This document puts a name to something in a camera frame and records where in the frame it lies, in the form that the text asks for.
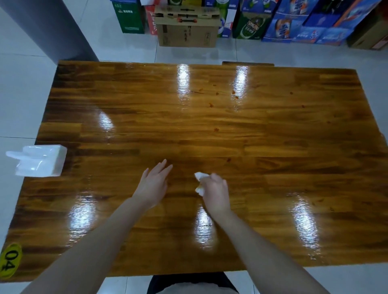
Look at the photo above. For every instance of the person's right hand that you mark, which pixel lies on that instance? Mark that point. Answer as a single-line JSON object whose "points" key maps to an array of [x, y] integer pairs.
{"points": [[216, 197]]}

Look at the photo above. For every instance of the person's left hand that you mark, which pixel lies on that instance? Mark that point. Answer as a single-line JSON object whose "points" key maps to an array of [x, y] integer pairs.
{"points": [[151, 189]]}

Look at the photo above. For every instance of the person's left little finger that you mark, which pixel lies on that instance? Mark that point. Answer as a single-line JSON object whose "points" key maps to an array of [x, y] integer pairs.
{"points": [[145, 175]]}

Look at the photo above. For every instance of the person's right fingers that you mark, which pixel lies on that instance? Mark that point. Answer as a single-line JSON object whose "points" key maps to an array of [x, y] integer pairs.
{"points": [[215, 181]]}

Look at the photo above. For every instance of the white tissue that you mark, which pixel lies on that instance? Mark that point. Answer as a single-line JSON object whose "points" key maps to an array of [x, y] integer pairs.
{"points": [[198, 176]]}

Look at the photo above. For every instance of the person's right forearm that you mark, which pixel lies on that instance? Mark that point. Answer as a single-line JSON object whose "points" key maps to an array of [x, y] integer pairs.
{"points": [[266, 257]]}

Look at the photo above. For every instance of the person's left forearm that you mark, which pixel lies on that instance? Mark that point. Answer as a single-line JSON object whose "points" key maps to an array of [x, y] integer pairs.
{"points": [[91, 251]]}

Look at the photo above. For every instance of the person's dark trousers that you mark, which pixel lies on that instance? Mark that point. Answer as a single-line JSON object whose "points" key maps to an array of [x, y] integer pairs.
{"points": [[188, 277]]}

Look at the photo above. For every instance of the white tissue pack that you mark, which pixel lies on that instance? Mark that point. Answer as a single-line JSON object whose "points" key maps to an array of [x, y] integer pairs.
{"points": [[41, 161]]}

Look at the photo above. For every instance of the person's grey shirt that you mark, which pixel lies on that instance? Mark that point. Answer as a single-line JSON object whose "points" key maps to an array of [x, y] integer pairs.
{"points": [[191, 290]]}

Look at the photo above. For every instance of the red carton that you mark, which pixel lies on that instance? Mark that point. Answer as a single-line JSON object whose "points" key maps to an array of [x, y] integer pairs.
{"points": [[150, 19]]}

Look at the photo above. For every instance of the green beer carton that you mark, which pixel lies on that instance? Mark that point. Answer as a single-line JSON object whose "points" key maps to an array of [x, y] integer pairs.
{"points": [[251, 27]]}

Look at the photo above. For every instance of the yellow oval table sticker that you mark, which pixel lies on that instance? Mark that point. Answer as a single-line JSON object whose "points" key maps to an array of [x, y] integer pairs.
{"points": [[10, 260]]}

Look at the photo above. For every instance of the white and blue carton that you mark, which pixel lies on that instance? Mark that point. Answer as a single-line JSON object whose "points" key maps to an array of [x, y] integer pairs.
{"points": [[227, 21]]}

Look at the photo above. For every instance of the stack of blue cartons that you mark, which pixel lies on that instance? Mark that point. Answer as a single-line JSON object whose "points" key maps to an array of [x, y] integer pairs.
{"points": [[306, 21]]}

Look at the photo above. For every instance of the plain brown cardboard box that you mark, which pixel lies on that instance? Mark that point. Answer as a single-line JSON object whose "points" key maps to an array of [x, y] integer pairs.
{"points": [[368, 34]]}

